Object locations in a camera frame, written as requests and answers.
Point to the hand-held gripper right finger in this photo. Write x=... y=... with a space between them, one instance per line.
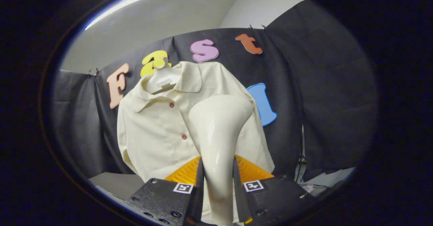
x=236 y=185

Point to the white garment steamer head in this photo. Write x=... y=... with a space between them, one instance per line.
x=218 y=134

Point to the cream button shirt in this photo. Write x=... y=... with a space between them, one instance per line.
x=155 y=131

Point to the white clothes hanger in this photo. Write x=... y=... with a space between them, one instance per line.
x=164 y=78

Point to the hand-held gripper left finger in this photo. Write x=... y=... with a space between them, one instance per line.
x=199 y=185

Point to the grey drawer cabinet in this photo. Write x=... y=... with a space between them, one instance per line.
x=115 y=183

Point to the black backdrop cloth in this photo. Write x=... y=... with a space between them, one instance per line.
x=324 y=84

